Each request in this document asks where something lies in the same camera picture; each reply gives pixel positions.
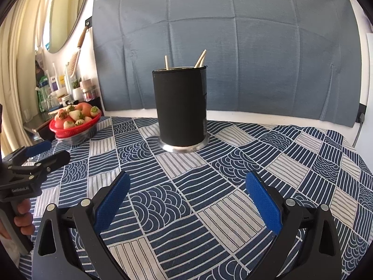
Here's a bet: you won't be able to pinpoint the red apple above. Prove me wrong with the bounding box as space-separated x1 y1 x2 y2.
76 102 93 117

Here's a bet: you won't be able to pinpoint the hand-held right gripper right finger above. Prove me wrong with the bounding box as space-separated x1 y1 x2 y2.
245 171 342 280

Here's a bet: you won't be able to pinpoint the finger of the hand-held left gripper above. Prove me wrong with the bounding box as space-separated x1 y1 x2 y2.
2 140 53 165
8 150 72 179

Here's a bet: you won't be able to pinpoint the blue patterned tablecloth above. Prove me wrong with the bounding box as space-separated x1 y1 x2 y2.
28 116 373 280

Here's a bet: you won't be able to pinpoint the pink glass jars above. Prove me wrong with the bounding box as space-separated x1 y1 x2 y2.
80 79 97 101

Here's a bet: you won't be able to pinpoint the grey-blue backdrop cloth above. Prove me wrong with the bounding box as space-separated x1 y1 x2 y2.
91 0 362 128

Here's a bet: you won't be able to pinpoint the red plastic basket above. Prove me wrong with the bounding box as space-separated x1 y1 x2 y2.
48 108 103 139

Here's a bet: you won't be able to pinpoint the cream curtain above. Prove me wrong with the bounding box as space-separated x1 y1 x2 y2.
0 0 56 158

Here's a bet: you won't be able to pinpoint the tall white bottle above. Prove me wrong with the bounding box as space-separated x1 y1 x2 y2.
64 61 73 94

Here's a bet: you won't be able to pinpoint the pile of strawberries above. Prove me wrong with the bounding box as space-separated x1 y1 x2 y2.
55 104 101 129

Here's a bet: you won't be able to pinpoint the steel bowl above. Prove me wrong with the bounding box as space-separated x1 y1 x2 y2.
59 121 98 147

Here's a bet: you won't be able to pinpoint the wall socket with cable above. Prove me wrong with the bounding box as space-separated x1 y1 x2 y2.
351 103 366 148

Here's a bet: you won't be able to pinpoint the person's left hand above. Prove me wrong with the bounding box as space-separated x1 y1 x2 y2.
0 199 36 240

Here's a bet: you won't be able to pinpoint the black cylindrical utensil holder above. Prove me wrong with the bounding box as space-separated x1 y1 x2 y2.
151 65 210 154

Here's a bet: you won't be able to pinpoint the round wall mirror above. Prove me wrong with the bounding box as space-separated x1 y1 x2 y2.
43 0 90 55

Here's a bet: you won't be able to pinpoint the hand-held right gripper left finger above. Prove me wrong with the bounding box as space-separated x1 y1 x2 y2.
31 171 132 280

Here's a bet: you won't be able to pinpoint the white potted succulent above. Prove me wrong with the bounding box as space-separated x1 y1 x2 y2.
72 78 83 101

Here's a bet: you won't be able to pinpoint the wooden-handled hairbrush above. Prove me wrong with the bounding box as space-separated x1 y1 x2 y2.
69 24 88 78

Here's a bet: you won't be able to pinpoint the green packet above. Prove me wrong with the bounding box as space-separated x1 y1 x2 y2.
36 75 49 113

